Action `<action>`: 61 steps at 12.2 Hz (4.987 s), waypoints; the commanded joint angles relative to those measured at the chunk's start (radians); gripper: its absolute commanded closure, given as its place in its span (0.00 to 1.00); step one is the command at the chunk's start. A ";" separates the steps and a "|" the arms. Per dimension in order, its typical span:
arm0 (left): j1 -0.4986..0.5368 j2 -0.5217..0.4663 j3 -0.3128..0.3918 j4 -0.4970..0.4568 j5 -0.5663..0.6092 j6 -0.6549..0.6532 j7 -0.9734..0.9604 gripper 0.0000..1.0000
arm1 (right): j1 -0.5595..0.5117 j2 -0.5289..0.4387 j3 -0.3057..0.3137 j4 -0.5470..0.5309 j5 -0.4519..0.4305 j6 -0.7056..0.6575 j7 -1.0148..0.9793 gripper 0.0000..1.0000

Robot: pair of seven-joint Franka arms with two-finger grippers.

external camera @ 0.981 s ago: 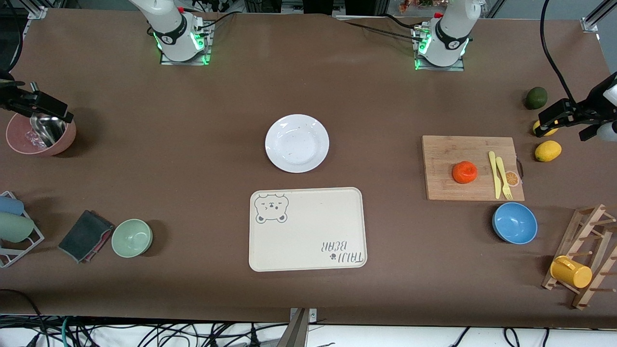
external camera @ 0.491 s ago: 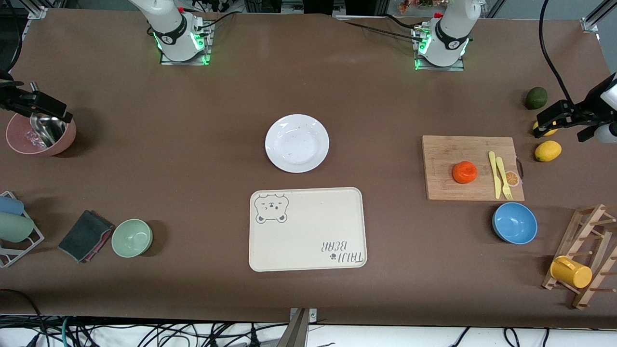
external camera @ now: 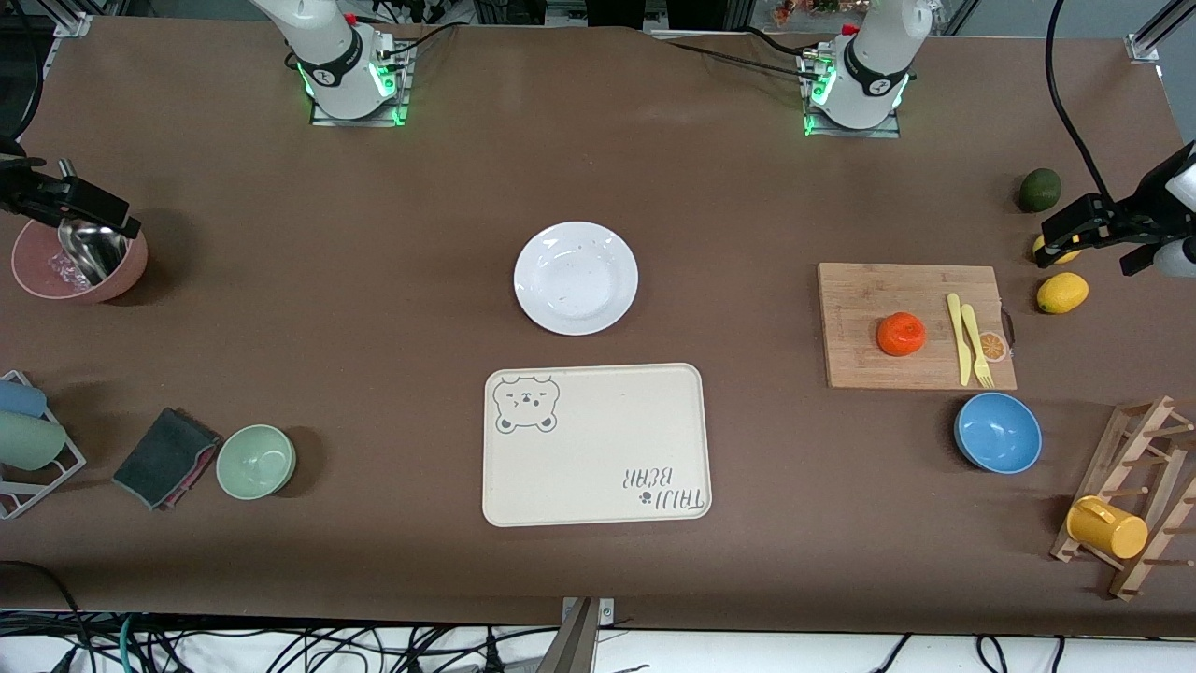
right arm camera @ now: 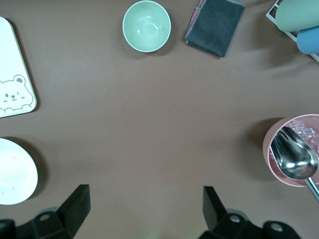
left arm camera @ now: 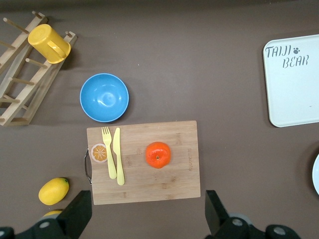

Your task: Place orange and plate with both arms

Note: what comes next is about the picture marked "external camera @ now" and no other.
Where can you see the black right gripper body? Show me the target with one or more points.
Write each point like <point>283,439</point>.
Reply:
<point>28,193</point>

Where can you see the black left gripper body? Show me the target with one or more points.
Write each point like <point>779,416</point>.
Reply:
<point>1142,207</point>

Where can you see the orange fruit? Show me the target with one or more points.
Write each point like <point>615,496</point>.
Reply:
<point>901,335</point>

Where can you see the white round plate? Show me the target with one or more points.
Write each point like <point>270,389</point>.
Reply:
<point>576,280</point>

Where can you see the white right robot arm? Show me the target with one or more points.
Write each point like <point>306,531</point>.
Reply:
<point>336,65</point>

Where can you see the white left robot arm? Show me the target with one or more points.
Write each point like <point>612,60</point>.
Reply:
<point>864,75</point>

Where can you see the yellow lemon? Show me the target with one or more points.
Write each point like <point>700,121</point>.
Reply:
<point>1067,259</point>
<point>1062,293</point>

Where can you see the pink bowl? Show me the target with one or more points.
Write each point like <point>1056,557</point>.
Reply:
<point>133,266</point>

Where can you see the metal ladle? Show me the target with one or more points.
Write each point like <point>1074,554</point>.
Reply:
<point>89,248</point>

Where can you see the dark green avocado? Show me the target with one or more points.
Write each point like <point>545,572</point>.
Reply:
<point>1039,190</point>

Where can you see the crumpled clear plastic film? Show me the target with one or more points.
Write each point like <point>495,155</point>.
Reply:
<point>67,271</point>

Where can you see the yellow plastic fork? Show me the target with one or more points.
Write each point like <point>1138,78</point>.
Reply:
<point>972,327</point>

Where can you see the orange slice charm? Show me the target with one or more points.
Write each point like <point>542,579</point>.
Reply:
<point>992,348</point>

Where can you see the yellow plastic knife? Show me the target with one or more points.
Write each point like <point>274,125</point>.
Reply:
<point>961,346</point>

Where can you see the blue bowl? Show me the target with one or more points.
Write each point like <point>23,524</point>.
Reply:
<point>998,432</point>

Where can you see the light blue cup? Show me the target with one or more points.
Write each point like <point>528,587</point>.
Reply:
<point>19,399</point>

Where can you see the wooden cutting board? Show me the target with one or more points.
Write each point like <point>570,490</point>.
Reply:
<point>860,327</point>

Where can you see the dark grey folded cloth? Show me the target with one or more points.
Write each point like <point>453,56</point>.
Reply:
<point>163,453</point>

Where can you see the wooden peg rack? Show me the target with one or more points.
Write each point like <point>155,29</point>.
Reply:
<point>1112,472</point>

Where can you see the pale green cup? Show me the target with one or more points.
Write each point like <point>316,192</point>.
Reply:
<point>28,439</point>

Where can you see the pink folded cloth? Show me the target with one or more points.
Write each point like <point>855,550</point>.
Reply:
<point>198,470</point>

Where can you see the brown table cover sheet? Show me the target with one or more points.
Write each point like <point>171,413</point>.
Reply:
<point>374,280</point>

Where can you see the pale green bowl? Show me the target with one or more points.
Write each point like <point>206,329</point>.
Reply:
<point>256,462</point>

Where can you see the yellow mug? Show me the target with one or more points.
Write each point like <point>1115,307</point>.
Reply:
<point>1112,533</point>

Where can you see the cream bear print tray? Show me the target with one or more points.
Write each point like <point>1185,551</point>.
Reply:
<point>595,449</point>

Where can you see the aluminium frame profile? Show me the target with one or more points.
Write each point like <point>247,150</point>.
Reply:
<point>1145,45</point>
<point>75,23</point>

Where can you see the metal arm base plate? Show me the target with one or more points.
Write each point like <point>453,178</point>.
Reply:
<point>850,133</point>
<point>360,119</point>

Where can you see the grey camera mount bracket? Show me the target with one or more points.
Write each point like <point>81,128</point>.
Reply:
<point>579,645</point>

